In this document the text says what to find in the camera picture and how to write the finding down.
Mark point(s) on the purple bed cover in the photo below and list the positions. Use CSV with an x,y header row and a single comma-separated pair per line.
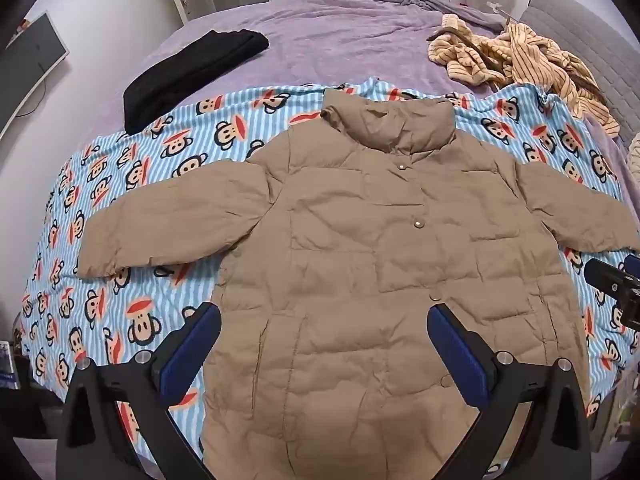
x,y
325,35

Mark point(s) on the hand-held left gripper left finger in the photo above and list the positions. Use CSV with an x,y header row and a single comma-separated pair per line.
x,y
192,350

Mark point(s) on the black folded clothes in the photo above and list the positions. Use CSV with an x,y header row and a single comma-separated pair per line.
x,y
190,75

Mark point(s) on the grey padded headboard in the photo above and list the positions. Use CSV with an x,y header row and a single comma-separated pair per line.
x,y
600,50

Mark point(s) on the tan puffer jacket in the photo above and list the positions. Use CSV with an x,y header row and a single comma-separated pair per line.
x,y
350,260

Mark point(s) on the small orange ornaments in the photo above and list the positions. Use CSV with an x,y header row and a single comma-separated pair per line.
x,y
20,26

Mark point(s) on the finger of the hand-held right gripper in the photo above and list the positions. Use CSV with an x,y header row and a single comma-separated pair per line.
x,y
605,280
634,263

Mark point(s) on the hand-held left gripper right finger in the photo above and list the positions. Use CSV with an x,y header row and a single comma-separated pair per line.
x,y
457,355

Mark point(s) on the white framed wall monitor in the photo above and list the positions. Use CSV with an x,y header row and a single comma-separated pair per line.
x,y
30,70

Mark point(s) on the monkey print striped blanket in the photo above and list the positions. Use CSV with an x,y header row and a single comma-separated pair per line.
x,y
150,160

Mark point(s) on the brown cloth belt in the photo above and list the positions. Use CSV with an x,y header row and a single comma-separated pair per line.
x,y
475,46

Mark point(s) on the beige striped fleece garment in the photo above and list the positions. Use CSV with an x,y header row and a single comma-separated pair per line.
x,y
530,55

